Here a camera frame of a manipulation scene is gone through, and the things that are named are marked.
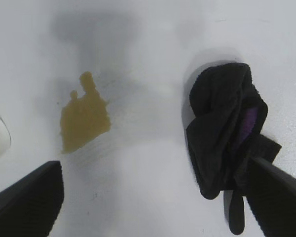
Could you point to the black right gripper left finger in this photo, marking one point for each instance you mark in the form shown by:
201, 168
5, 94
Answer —
27, 205

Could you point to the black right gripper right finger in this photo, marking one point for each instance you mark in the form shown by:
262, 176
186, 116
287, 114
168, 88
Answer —
278, 205

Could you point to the black cloth rag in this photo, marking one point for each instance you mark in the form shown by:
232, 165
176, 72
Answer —
217, 128

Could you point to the brown liquid spill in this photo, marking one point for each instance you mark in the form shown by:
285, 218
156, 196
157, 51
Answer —
85, 121

